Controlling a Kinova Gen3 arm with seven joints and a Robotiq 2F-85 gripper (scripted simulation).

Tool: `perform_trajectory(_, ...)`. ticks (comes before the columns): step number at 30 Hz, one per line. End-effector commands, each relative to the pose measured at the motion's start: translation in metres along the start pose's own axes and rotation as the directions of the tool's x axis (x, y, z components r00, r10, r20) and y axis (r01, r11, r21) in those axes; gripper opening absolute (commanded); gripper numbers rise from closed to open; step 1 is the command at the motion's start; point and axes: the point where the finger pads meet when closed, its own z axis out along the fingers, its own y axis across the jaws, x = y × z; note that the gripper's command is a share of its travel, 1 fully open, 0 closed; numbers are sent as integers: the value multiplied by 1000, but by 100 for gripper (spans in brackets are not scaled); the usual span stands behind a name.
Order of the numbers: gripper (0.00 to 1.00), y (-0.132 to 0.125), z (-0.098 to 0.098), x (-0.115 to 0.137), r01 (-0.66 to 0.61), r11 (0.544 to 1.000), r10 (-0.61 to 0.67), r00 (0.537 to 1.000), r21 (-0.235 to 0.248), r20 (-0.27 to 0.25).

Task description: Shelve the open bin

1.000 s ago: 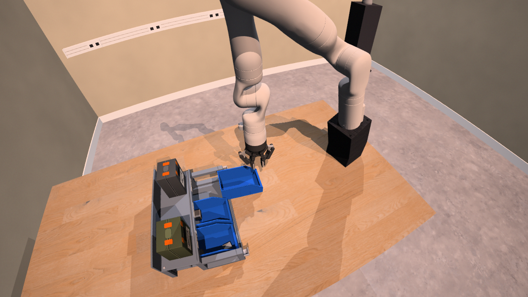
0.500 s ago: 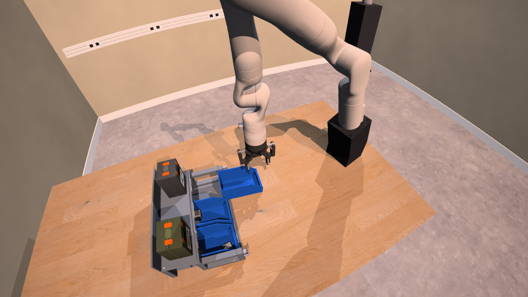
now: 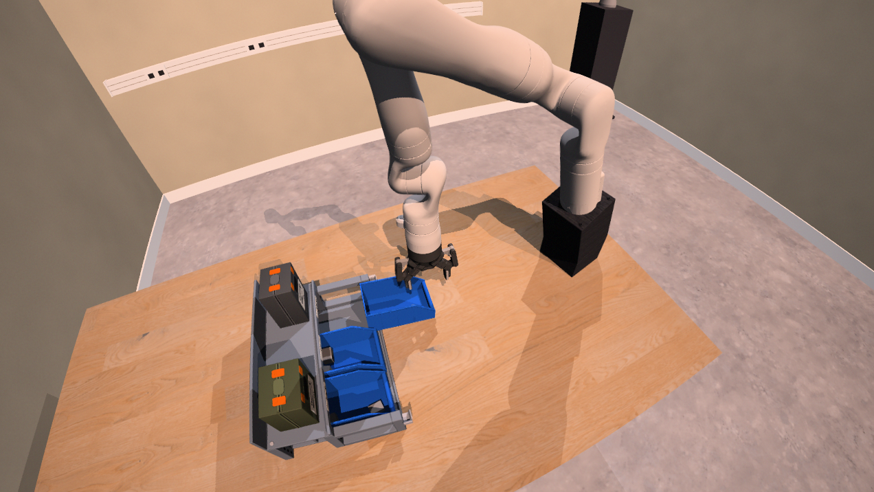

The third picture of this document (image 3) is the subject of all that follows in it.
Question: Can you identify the blue bin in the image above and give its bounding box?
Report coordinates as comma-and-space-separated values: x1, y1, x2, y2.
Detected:
325, 370, 396, 427
320, 326, 385, 378
359, 276, 434, 331

